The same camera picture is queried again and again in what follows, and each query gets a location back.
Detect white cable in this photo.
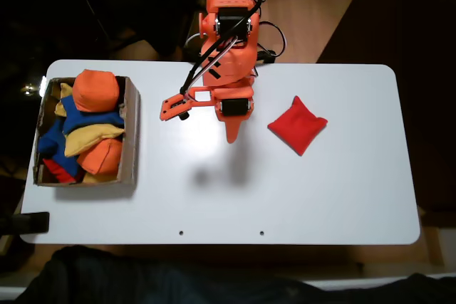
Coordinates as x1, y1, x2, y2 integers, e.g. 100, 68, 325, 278
184, 32, 201, 49

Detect person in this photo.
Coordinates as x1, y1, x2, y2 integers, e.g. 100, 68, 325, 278
14, 245, 456, 304

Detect orange camera mount with camera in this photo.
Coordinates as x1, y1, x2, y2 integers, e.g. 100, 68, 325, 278
159, 86, 217, 122

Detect wooden table leg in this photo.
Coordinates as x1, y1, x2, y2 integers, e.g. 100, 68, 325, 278
418, 207, 446, 269

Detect blue bean bag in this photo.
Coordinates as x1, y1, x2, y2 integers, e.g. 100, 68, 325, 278
37, 118, 85, 181
60, 95, 125, 137

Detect black table clamp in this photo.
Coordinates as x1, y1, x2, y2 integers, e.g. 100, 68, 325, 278
0, 211, 50, 236

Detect small red bean bag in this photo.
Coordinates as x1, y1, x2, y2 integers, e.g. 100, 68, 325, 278
42, 157, 83, 184

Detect large yellow bean bag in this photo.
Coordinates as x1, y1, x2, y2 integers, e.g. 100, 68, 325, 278
63, 124, 125, 158

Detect black camera cable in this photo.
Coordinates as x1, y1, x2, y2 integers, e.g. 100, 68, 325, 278
180, 0, 263, 97

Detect brown cardboard box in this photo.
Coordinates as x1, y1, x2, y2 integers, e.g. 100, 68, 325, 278
32, 75, 142, 188

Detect large red bean bag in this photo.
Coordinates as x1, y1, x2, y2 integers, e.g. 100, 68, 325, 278
266, 95, 328, 157

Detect large orange bean bag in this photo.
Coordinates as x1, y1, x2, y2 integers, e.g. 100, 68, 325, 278
72, 68, 121, 113

